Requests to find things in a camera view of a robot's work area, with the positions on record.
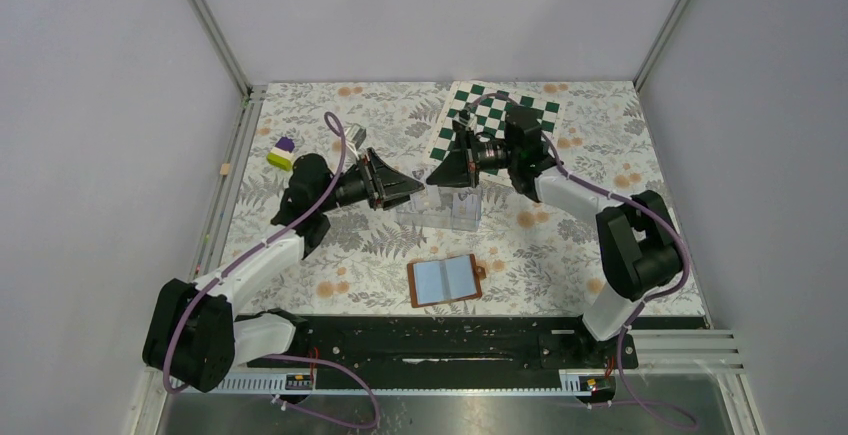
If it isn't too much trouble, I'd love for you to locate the silver VIP credit card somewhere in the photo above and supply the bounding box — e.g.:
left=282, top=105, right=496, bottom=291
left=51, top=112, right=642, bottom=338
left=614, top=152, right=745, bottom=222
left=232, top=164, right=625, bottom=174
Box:
left=411, top=168, right=429, bottom=184

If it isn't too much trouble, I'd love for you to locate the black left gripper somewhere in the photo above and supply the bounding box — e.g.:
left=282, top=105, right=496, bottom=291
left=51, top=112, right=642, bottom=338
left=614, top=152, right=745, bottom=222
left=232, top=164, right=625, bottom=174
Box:
left=317, top=148, right=425, bottom=213

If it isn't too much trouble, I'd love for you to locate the purple white green block stack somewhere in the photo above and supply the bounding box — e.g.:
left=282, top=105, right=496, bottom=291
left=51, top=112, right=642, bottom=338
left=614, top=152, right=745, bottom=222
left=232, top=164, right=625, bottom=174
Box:
left=266, top=136, right=295, bottom=172

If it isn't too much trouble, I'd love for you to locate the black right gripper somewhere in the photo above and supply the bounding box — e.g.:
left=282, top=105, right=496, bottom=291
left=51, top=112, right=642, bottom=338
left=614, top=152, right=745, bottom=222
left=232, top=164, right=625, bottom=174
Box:
left=427, top=127, right=519, bottom=189

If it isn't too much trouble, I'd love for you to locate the clear plastic card box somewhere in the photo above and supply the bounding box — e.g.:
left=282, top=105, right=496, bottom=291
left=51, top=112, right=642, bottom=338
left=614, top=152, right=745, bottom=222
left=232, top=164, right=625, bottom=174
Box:
left=395, top=185, right=482, bottom=232

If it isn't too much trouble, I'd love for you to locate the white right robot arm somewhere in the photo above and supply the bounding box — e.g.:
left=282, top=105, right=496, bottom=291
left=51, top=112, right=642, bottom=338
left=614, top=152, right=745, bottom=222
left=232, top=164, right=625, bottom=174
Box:
left=426, top=104, right=691, bottom=367

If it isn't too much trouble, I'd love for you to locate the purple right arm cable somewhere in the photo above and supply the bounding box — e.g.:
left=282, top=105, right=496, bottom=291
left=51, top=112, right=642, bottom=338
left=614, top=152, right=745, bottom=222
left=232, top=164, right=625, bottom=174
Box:
left=463, top=92, right=700, bottom=430

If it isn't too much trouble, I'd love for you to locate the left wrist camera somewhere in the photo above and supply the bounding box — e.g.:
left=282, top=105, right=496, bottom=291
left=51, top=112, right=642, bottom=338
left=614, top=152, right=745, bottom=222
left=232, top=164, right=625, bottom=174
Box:
left=344, top=123, right=367, bottom=157

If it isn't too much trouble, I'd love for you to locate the floral patterned table mat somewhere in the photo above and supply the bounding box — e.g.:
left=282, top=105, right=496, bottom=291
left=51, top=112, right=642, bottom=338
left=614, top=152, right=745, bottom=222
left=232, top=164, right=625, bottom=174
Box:
left=222, top=81, right=666, bottom=316

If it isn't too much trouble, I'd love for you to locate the white slotted cable duct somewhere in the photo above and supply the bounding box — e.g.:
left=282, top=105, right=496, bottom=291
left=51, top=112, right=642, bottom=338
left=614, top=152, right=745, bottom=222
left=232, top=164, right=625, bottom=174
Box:
left=211, top=368, right=617, bottom=397

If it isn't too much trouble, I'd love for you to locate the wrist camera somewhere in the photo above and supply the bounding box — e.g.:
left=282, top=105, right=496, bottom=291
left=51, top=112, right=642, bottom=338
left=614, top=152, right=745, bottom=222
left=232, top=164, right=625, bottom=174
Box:
left=344, top=123, right=367, bottom=157
left=452, top=110, right=472, bottom=131

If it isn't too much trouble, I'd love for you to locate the brown leather card holder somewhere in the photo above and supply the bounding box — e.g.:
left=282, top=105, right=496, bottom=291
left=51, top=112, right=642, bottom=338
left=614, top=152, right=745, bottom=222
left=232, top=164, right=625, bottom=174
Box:
left=407, top=254, right=487, bottom=308

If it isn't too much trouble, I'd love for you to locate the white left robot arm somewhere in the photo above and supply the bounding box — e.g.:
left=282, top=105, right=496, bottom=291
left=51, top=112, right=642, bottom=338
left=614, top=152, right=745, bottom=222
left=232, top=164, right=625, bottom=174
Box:
left=142, top=149, right=424, bottom=392

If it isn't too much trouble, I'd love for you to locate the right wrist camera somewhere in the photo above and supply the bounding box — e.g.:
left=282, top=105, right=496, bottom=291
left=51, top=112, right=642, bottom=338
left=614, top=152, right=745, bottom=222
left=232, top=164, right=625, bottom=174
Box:
left=452, top=110, right=472, bottom=131

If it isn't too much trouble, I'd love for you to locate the green white checkerboard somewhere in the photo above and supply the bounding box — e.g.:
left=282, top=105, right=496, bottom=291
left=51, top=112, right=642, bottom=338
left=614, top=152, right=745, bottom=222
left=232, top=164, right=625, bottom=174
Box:
left=423, top=81, right=564, bottom=166

